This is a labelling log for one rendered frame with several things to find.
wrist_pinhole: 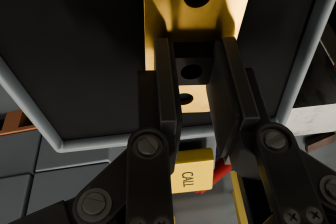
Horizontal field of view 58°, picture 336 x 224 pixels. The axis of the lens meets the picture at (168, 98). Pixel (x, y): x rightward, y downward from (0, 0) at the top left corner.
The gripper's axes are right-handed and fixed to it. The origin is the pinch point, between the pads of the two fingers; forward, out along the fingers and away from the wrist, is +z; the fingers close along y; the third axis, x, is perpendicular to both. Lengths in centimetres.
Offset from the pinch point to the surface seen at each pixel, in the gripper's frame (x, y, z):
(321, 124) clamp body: -22.9, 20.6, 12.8
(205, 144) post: -12.2, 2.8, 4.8
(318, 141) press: -210, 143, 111
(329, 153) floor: -250, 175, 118
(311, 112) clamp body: -20.0, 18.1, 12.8
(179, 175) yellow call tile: -13.3, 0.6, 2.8
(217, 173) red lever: -22.9, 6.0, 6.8
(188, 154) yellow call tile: -11.3, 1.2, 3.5
